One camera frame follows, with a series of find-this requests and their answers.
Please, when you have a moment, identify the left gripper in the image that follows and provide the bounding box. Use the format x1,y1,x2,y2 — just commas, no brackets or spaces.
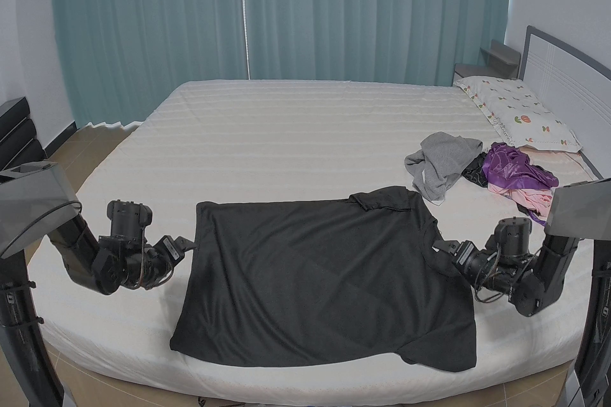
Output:
151,234,188,275

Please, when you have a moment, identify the pink garment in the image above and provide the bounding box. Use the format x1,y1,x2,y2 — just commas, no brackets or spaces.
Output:
488,183,555,218

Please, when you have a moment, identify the white printed pillow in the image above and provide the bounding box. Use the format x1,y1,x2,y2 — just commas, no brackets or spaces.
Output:
453,75,584,153

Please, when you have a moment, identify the grey bedside table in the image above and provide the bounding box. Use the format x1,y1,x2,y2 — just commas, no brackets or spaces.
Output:
453,39,521,86

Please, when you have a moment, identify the black chest of drawers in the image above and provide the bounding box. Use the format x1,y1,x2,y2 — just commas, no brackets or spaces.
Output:
0,96,47,172

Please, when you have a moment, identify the black patterned garment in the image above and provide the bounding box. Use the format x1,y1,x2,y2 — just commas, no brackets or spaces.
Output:
460,152,493,187

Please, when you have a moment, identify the black T-shirt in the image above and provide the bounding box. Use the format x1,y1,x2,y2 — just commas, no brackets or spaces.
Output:
169,186,478,373

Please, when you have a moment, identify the grey garment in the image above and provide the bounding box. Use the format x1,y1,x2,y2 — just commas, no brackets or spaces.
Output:
404,132,484,206

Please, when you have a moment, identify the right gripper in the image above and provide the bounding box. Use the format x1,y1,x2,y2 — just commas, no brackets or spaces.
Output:
453,241,493,287

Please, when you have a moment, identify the purple garment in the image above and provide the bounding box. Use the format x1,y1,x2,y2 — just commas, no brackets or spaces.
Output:
482,142,559,225

